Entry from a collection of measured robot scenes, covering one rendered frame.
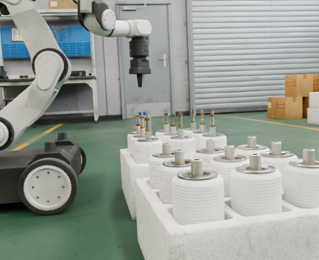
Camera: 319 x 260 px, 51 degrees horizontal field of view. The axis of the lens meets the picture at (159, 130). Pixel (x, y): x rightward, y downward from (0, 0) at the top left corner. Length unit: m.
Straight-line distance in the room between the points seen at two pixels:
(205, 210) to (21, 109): 1.03
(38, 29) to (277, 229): 1.18
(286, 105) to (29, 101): 3.88
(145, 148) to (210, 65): 5.45
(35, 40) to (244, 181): 1.08
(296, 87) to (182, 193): 4.37
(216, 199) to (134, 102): 5.70
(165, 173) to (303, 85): 4.32
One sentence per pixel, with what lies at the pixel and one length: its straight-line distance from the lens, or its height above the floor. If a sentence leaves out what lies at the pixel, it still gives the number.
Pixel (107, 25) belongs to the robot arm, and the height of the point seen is 0.67.
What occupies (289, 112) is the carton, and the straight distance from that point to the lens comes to 4.86.
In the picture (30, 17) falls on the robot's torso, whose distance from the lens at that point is 1.48.
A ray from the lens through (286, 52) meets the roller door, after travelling 7.15.
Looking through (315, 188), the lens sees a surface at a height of 0.22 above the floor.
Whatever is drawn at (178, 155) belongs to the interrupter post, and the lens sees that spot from 0.73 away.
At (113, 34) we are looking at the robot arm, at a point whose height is 0.66.
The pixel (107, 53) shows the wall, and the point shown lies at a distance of 6.31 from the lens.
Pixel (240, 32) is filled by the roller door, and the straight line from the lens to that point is 6.79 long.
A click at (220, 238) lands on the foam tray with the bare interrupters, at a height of 0.16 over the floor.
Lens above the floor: 0.40
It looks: 6 degrees down
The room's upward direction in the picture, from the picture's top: 3 degrees counter-clockwise
